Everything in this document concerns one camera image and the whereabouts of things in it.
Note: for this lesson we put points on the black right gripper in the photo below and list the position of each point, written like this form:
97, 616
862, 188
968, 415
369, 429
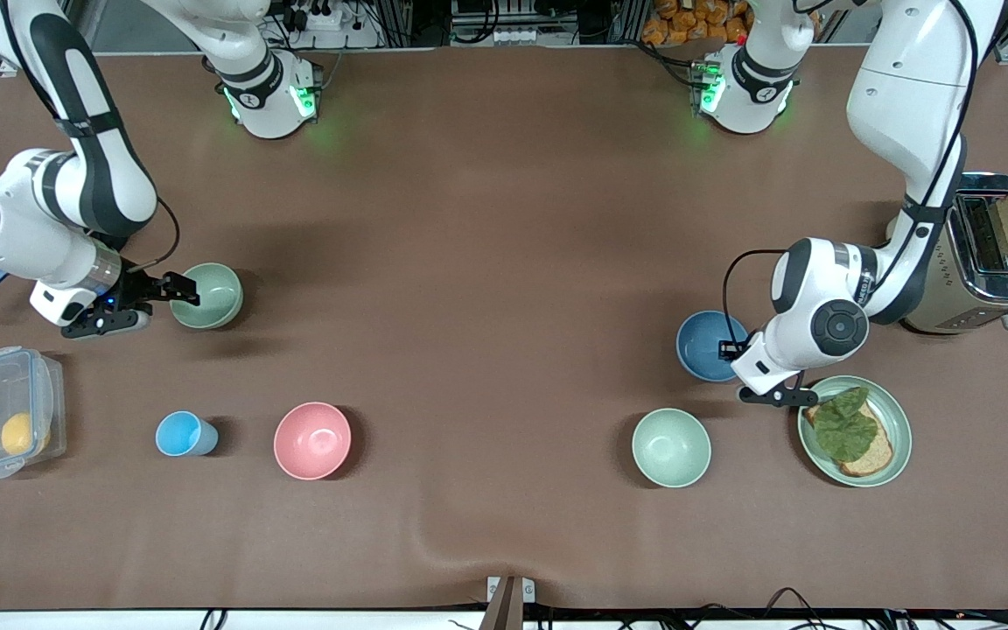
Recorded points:
138, 286

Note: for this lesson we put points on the blue bowl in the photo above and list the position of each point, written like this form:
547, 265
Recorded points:
701, 346

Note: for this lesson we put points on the sage green bowl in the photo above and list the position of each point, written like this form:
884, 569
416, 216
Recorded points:
215, 297

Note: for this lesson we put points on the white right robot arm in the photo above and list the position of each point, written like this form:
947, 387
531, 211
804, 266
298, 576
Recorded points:
14, 219

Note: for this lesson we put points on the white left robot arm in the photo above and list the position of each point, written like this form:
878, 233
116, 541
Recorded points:
906, 87

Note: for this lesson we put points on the pale green bowl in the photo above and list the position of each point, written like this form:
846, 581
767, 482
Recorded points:
670, 448

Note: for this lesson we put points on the pink bowl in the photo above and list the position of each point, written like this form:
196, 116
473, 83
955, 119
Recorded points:
312, 441

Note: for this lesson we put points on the green lettuce leaf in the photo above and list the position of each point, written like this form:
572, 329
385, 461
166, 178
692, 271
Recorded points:
845, 429

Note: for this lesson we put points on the light blue cup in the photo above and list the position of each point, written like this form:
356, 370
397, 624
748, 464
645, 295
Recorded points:
178, 434

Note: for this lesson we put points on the pale green plate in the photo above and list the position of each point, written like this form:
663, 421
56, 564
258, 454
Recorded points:
893, 411

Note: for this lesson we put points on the brown bread slice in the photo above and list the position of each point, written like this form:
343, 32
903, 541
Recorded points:
878, 457

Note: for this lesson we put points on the yellow lemon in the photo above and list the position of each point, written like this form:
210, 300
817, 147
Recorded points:
17, 434

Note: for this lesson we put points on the beige chrome toaster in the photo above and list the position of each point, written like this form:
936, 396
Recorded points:
959, 306

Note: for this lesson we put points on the brown table cover mat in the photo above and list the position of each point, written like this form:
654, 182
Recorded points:
504, 219

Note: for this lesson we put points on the bag of orange buns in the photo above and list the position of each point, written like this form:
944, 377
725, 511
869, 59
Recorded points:
670, 26

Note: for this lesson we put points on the small white power strip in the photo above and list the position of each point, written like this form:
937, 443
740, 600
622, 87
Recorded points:
517, 37

